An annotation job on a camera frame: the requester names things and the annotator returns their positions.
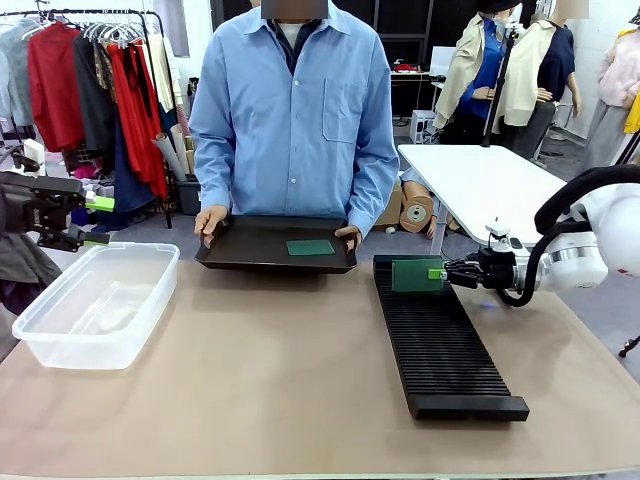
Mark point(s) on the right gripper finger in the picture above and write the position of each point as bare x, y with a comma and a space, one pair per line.
462, 280
462, 265

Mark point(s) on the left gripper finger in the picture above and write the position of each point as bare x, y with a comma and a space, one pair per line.
60, 190
65, 239

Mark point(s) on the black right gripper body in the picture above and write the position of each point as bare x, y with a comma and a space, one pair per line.
497, 270

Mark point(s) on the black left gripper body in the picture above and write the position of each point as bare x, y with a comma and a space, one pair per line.
30, 212

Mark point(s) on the green PCB board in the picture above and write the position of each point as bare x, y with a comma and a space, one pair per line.
310, 247
410, 275

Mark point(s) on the black plastic tray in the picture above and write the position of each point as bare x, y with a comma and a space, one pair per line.
250, 245

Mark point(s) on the person's right forearm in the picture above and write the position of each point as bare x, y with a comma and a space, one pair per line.
212, 175

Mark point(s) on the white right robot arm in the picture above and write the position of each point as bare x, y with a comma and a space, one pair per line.
590, 250

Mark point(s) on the person's left forearm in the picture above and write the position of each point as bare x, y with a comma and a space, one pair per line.
372, 190

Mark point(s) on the person's left hand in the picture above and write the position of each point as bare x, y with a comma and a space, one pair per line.
350, 231

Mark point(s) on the person's right hand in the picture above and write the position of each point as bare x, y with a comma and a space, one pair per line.
210, 222

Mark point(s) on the small white box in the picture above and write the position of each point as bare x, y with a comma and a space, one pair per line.
35, 155

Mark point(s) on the dark grey cloth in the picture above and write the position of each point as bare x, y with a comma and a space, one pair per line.
22, 265

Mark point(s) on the blue denim garment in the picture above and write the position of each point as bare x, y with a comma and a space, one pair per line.
127, 185

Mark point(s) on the black slotted PCB rack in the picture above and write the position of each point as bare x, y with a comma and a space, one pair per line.
440, 345

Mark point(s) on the cardboard spool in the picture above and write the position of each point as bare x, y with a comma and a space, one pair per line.
417, 212

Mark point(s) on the clear plastic storage box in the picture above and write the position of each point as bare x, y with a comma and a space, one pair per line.
95, 305

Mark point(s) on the white background table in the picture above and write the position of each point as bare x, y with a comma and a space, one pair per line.
480, 185

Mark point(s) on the dark jacket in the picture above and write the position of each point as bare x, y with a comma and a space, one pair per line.
92, 110

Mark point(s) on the brown cardboard box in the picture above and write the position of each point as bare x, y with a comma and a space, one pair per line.
389, 210

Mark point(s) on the red dress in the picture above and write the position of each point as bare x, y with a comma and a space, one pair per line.
132, 125

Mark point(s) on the red shirt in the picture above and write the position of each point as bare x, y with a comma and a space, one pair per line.
55, 90

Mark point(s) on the black clothes rack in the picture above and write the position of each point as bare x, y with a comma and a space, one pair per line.
168, 217

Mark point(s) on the grey paper roll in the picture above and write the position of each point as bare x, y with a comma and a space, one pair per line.
167, 155

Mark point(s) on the grey knit garment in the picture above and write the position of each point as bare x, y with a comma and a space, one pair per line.
15, 75

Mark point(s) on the beige cardboard tube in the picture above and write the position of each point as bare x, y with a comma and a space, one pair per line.
181, 147

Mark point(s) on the grey storage bin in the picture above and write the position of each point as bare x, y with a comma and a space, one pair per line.
191, 197

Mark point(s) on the white cube shelf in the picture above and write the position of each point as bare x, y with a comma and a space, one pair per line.
422, 125

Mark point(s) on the black tripod leg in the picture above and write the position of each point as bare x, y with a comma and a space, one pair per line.
631, 346

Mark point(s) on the cream garment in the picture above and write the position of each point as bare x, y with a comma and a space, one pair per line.
162, 70

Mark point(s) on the black tripod pole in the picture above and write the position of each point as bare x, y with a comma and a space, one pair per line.
500, 85

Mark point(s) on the mannequin with beige jacket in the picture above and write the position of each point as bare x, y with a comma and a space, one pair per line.
462, 75

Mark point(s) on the mannequin with cream jacket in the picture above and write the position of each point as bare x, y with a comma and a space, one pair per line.
545, 75

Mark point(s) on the white board on desk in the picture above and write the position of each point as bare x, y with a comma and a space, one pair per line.
442, 60

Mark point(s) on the mannequin with pink sweater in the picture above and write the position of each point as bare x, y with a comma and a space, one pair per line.
617, 85

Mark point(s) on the person in blue shirt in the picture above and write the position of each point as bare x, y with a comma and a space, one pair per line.
290, 125

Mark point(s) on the black shelving unit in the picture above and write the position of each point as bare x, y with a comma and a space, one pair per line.
405, 25

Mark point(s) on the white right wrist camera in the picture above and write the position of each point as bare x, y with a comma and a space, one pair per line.
505, 240

